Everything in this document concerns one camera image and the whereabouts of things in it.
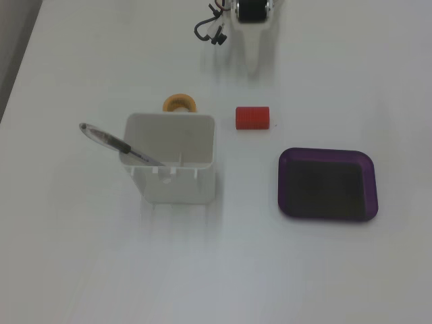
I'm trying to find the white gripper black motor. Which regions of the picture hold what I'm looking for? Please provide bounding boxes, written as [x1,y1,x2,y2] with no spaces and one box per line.
[232,0,281,76]

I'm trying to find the red cube block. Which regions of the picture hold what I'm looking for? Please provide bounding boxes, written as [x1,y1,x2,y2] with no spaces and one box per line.
[235,106,271,131]

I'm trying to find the yellow tape roll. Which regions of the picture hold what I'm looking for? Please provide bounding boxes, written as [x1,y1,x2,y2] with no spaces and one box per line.
[162,94,199,114]

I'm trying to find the white plastic pen holder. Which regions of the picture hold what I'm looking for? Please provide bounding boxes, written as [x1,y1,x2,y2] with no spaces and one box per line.
[117,113,217,205]

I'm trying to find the purple tray with dark mat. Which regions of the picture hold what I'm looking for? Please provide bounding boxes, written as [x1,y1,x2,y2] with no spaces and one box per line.
[277,146,379,223]

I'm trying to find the black ballpoint pen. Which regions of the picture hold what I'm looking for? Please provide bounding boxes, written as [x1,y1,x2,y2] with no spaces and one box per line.
[79,122,166,167]

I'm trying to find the black cable with connector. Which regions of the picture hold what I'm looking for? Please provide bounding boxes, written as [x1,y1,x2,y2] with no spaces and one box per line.
[194,1,228,46]

